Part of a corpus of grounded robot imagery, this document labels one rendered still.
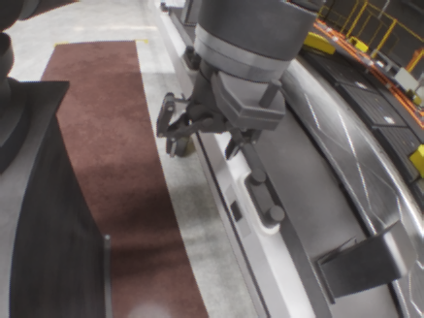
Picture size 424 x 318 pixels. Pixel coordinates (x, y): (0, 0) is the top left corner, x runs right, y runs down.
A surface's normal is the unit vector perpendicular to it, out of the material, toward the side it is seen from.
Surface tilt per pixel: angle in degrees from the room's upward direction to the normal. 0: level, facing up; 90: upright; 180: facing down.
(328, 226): 0
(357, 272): 90
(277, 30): 90
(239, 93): 0
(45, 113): 0
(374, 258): 90
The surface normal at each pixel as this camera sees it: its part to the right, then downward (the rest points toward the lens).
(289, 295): 0.28, -0.61
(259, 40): -0.08, 0.76
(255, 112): 0.15, 0.80
